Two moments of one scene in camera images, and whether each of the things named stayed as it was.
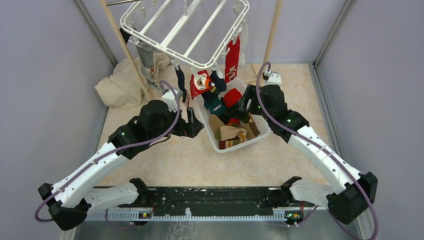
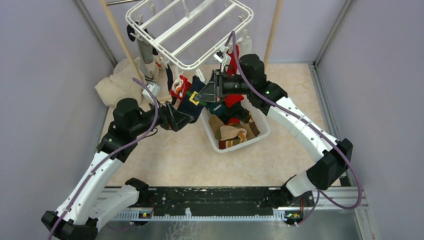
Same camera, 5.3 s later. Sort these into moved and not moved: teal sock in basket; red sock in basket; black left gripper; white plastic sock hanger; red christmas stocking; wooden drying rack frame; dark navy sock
Moved: dark navy sock; red christmas stocking; black left gripper
Not moved: wooden drying rack frame; white plastic sock hanger; red sock in basket; teal sock in basket
